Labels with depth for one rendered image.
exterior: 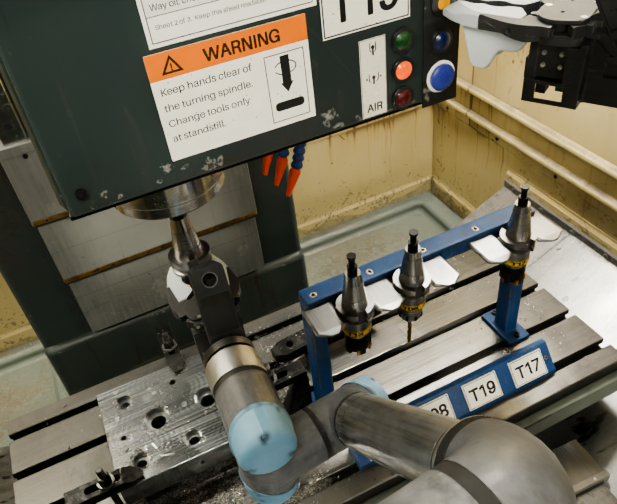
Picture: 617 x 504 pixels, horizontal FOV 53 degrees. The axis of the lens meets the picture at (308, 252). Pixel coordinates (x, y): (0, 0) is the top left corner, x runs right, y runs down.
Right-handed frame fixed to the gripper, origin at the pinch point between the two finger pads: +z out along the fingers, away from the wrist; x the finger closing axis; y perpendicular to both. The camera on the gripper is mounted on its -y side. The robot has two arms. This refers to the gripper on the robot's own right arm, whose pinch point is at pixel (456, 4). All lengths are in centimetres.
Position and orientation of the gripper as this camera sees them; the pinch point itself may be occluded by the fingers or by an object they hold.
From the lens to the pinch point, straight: 68.0
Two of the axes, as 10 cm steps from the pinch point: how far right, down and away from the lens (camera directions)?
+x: 5.6, -5.8, 5.9
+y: 1.1, 7.6, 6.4
